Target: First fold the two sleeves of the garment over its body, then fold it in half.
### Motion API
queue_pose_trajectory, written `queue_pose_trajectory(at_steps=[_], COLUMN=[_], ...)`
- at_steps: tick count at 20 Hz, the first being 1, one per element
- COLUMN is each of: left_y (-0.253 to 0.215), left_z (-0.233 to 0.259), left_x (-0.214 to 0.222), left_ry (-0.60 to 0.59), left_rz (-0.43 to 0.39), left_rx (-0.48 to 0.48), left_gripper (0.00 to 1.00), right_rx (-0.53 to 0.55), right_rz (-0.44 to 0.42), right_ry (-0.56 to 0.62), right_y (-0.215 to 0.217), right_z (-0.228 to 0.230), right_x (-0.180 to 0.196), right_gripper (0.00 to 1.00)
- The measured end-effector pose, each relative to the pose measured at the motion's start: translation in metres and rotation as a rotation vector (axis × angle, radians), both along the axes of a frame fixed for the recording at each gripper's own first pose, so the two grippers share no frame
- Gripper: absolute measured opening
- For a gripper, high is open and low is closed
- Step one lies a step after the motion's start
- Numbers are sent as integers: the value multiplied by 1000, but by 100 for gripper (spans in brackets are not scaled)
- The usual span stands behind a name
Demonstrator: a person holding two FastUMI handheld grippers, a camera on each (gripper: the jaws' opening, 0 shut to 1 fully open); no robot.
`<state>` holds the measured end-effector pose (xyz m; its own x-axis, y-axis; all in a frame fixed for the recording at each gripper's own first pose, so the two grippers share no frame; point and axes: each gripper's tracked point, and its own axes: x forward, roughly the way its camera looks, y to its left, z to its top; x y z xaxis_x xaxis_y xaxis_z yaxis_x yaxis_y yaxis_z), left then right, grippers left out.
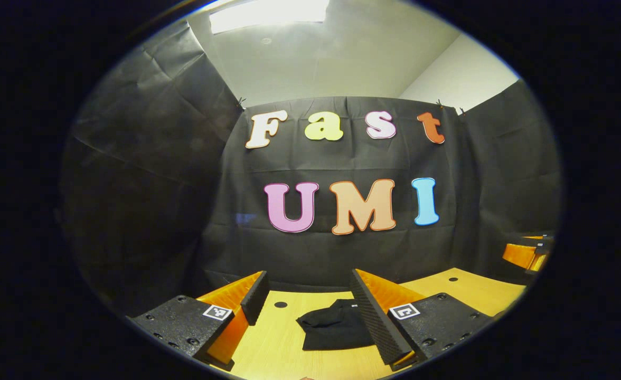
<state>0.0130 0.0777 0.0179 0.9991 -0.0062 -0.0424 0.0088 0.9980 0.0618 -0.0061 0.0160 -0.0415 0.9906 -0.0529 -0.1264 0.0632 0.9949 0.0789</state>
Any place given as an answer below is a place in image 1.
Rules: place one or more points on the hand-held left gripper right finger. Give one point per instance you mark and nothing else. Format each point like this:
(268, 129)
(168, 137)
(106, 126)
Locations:
(374, 322)

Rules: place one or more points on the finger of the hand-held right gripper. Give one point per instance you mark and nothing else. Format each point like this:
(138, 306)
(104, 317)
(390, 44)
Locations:
(543, 253)
(519, 256)

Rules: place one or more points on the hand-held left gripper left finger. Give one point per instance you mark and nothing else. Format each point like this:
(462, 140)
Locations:
(257, 295)

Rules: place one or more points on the black shirt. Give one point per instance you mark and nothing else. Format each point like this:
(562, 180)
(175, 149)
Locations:
(331, 327)

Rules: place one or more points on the black backdrop cloth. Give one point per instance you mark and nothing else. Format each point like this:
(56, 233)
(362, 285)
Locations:
(316, 253)

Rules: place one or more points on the ceiling light panel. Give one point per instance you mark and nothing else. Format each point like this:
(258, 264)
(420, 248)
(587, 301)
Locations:
(268, 13)

